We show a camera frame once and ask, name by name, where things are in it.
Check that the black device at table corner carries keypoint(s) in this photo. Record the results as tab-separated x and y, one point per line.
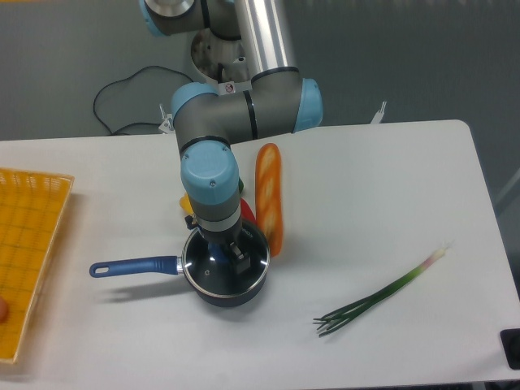
510	339

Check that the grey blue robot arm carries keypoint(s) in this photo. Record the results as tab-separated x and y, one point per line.
208	169

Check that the red bell pepper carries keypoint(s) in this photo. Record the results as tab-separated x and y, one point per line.
246	212

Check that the yellow bell pepper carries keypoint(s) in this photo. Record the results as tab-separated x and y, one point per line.
185	204

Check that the green bell pepper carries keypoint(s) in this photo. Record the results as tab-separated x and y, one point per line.
241	187

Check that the blue saucepan with handle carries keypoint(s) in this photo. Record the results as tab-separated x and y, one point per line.
169	265

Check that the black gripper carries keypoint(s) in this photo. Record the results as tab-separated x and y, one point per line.
223	233

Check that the orange baguette bread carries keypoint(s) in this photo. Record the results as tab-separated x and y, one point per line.
268	196

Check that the green spring onion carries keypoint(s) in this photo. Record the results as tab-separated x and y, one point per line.
341	317

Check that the yellow woven basket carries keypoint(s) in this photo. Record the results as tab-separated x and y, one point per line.
32	206

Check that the glass lid blue knob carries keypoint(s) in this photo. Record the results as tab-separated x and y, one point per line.
212	273

